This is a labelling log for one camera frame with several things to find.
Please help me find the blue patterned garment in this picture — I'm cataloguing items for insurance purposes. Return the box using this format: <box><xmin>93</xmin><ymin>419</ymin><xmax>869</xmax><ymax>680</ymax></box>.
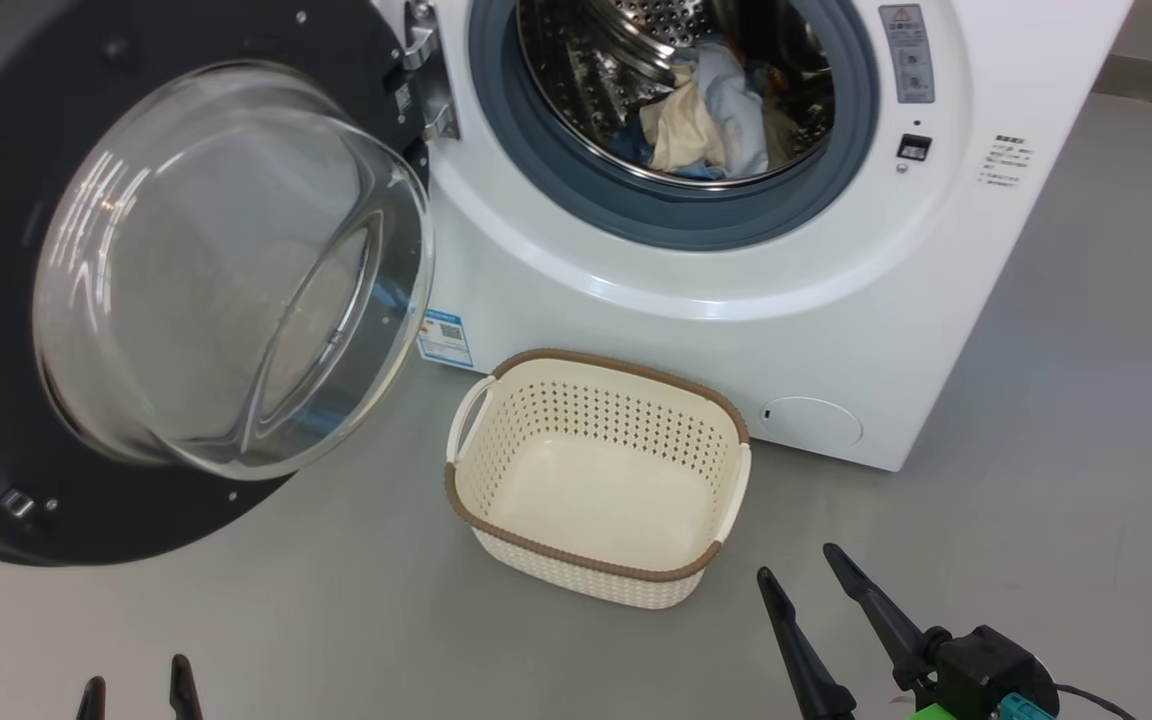
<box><xmin>608</xmin><ymin>60</ymin><xmax>787</xmax><ymax>183</ymax></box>

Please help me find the blue energy label sticker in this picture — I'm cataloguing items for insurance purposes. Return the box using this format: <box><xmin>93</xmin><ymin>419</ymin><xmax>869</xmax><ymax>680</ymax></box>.
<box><xmin>417</xmin><ymin>308</ymin><xmax>474</xmax><ymax>368</ymax></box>

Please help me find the light blue and cream garment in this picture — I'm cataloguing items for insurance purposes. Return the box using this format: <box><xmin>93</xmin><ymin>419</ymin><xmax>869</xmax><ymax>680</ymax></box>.
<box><xmin>639</xmin><ymin>42</ymin><xmax>769</xmax><ymax>179</ymax></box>

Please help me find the small printed text sticker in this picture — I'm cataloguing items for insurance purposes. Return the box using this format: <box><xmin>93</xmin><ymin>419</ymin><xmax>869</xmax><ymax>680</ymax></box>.
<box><xmin>978</xmin><ymin>135</ymin><xmax>1035</xmax><ymax>188</ymax></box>

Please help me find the round white filter cover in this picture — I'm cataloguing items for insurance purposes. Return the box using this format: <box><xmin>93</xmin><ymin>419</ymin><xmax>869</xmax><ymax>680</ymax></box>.
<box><xmin>762</xmin><ymin>397</ymin><xmax>864</xmax><ymax>448</ymax></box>

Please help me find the grey rubber door gasket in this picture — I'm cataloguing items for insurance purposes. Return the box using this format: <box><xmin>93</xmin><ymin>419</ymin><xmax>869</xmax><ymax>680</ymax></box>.
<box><xmin>468</xmin><ymin>0</ymin><xmax>880</xmax><ymax>251</ymax></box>

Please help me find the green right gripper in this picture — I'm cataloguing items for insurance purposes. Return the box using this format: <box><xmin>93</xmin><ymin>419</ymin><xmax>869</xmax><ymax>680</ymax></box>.
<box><xmin>757</xmin><ymin>543</ymin><xmax>999</xmax><ymax>720</ymax></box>

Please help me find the grey warning sticker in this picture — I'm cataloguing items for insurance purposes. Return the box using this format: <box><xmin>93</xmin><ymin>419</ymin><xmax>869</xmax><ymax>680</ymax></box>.
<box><xmin>879</xmin><ymin>4</ymin><xmax>935</xmax><ymax>105</ymax></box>

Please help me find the cream perforated laundry basket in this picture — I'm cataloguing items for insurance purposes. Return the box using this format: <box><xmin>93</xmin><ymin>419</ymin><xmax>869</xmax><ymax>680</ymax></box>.
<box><xmin>444</xmin><ymin>348</ymin><xmax>752</xmax><ymax>611</ymax></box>

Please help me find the white front-load washing machine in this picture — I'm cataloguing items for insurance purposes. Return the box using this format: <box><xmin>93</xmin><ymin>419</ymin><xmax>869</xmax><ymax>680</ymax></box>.
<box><xmin>376</xmin><ymin>0</ymin><xmax>1134</xmax><ymax>473</ymax></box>

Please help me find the steel washing machine drum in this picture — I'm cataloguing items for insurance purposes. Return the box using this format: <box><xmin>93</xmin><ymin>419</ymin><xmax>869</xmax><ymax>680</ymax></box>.
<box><xmin>516</xmin><ymin>0</ymin><xmax>837</xmax><ymax>189</ymax></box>

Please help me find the metal door hinge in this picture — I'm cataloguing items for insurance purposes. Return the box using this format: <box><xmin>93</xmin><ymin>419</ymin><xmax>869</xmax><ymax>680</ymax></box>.
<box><xmin>404</xmin><ymin>0</ymin><xmax>460</xmax><ymax>141</ymax></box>

